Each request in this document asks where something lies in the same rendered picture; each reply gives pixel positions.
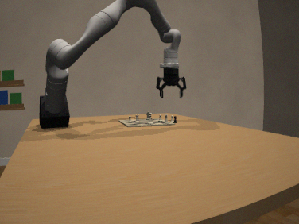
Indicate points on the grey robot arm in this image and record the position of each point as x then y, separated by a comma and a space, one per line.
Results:
63, 55

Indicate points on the black and cream chessboard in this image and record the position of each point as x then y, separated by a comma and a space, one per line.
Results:
142, 122

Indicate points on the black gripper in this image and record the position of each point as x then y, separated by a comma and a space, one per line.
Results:
171, 78

